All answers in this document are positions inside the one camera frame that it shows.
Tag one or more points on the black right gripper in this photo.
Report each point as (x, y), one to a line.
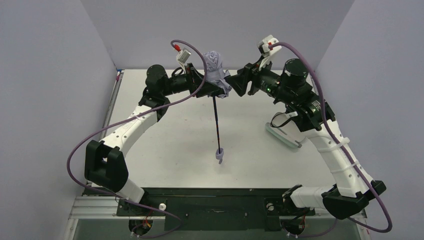
(249, 79)

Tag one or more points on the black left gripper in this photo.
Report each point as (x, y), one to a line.
(200, 83)

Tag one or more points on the lavender folding umbrella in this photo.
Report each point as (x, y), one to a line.
(216, 75)

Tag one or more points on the mint green umbrella case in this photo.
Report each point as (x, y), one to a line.
(283, 137)

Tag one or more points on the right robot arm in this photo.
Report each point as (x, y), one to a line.
(353, 188)

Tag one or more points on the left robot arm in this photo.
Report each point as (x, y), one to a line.
(105, 163)

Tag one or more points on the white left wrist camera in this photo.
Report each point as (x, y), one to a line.
(182, 56)

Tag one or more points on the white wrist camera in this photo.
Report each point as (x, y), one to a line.
(267, 52)
(182, 56)

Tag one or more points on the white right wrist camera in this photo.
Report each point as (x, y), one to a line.
(267, 52)

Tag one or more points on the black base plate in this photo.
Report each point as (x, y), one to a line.
(264, 206)

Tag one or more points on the aluminium frame rail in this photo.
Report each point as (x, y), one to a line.
(105, 207)

